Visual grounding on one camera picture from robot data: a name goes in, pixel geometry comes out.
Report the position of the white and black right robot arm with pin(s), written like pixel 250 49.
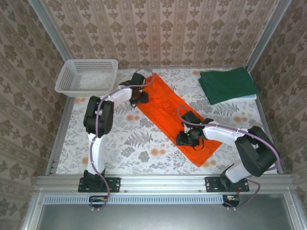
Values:
pixel 220 135

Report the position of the orange t-shirt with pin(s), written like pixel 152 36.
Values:
pixel 165 115

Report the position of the folded light blue t-shirt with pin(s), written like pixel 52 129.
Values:
pixel 249 96

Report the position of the aluminium table side rail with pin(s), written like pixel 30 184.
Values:
pixel 57 143
pixel 262 115

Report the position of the grey metal sheet panel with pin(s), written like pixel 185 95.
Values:
pixel 156 218

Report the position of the wide aluminium frame rail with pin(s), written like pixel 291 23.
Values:
pixel 163 183

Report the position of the thin aluminium rail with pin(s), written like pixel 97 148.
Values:
pixel 180 67

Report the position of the white perforated plastic basket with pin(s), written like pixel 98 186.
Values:
pixel 72 76

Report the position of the folded dark green t-shirt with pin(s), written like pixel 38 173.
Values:
pixel 227 85

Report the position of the floral tablecloth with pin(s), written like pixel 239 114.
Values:
pixel 134 158

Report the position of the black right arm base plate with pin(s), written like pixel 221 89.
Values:
pixel 211 184

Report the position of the aluminium frame post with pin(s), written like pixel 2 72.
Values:
pixel 50 28
pixel 266 36

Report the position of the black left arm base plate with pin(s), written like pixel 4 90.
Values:
pixel 114 184

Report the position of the aluminium lower frame rail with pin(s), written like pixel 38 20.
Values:
pixel 33 210
pixel 294 210

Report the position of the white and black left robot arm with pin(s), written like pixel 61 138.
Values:
pixel 96 153

